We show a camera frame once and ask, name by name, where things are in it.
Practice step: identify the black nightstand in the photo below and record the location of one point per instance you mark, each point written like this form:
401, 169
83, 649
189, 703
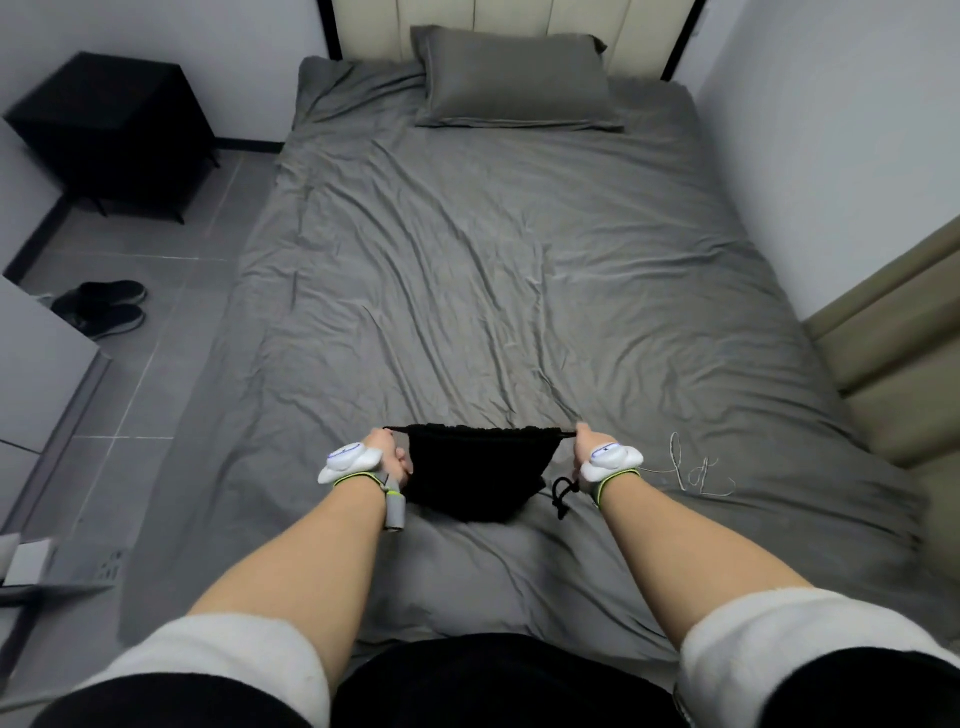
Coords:
112, 127

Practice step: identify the black shoe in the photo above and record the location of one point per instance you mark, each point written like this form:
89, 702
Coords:
112, 292
105, 321

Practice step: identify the person's left hand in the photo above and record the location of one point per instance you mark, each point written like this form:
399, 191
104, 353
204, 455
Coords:
388, 448

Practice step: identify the white cabinet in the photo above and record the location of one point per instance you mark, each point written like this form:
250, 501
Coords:
37, 390

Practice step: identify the person's right thumb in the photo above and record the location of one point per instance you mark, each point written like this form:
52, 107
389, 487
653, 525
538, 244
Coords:
581, 433

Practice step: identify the olive green curtain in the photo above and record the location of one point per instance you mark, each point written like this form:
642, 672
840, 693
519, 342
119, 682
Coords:
900, 375

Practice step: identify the beige padded headboard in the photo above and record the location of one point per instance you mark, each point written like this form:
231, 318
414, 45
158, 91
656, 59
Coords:
517, 19

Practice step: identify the person's left fingers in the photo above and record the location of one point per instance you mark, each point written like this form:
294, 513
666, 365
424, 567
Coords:
403, 465

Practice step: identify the grey pillow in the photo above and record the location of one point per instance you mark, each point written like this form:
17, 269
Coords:
514, 79

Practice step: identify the white box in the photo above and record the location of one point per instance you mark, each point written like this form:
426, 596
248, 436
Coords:
26, 561

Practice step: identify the grey bed sheet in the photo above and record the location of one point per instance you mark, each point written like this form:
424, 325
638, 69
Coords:
495, 285

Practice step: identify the black and white sweater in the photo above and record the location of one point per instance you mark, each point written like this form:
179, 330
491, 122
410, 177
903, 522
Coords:
495, 682

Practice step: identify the person's left forearm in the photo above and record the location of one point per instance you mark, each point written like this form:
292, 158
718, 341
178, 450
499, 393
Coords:
315, 562

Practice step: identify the person's right hand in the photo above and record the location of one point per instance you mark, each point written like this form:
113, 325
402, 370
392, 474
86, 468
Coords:
584, 444

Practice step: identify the person's right forearm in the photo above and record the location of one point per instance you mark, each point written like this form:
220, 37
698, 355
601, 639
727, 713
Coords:
675, 555

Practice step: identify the white wrist tracker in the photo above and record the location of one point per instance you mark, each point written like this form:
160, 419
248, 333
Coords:
611, 459
349, 459

